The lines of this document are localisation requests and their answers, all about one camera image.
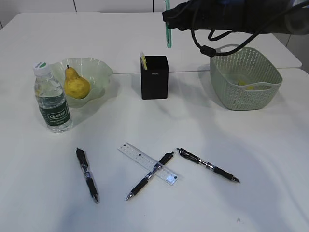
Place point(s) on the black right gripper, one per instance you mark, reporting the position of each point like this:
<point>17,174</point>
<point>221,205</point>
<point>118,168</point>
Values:
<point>236,15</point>

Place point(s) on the yellow white waste paper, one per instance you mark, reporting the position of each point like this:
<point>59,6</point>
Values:
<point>250,87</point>

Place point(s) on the mint green pen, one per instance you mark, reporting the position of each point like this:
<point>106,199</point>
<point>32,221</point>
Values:
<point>168,30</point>

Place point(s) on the yellow-green utility knife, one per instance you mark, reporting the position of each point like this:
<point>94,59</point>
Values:
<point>143,60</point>

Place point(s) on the black pen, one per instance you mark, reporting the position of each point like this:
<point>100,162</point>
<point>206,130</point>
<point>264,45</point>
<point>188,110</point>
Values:
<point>87,174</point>
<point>195,159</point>
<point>147,178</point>

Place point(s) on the clear plastic ruler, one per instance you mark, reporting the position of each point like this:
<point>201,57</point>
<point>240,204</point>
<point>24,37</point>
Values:
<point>148,163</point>

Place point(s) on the yellow pear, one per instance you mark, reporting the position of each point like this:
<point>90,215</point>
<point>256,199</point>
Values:
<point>75,85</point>

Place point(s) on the clear plastic water bottle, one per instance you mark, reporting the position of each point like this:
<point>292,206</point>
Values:
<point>51,99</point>

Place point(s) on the blue grey right robot arm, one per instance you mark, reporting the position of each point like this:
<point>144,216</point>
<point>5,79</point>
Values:
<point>287,22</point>

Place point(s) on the green woven plastic basket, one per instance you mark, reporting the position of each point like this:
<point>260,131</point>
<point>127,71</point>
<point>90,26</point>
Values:
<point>247,64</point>

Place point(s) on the black square pen holder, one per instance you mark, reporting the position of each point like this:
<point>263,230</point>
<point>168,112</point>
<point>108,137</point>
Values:
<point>154,79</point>

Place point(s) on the black pen under ruler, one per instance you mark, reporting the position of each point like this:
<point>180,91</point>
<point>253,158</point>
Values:
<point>147,178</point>

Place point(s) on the pale green glass plate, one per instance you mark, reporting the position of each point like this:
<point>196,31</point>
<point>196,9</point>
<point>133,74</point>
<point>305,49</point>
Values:
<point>95,71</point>

